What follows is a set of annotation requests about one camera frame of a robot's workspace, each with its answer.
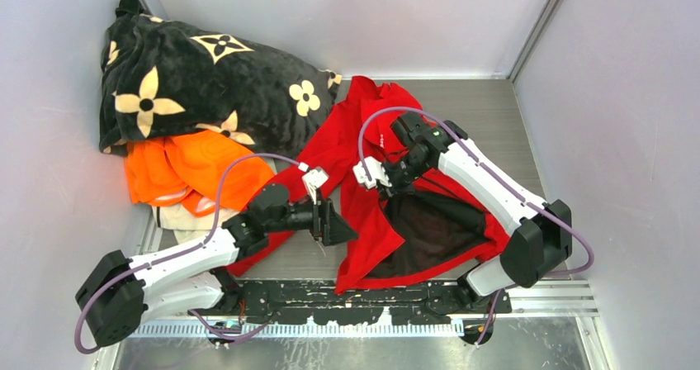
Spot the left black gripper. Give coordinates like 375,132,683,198
266,187,358,246

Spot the red zip jacket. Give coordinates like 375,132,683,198
226,75,513,296

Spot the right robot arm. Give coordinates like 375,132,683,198
380,111,573,313

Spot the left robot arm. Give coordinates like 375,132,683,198
75,184,358,349

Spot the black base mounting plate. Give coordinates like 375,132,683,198
196,279,492,326

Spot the cream cloth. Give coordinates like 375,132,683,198
151,204,215,244

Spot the orange garment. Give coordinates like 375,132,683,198
125,130,253,217

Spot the black floral plush blanket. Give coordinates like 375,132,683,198
98,0,342,158

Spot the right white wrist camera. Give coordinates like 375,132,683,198
352,157,392,189

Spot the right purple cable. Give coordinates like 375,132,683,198
357,106,595,279

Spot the purple cable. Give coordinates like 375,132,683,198
357,106,595,279
73,153,305,355

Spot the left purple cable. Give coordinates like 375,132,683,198
73,153,305,355

